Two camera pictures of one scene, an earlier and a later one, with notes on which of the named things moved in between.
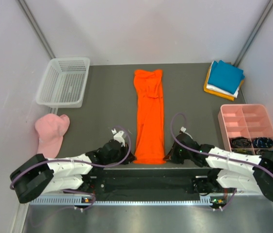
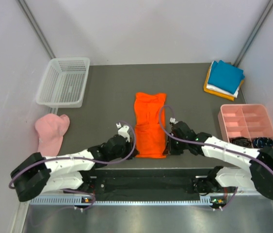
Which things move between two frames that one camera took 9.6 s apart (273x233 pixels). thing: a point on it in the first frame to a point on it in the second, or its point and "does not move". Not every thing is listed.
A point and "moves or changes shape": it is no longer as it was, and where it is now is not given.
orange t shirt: x=150 y=100 moves or changes shape
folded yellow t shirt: x=211 y=91 does not move
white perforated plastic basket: x=64 y=82 does not move
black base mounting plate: x=145 y=181 does not move
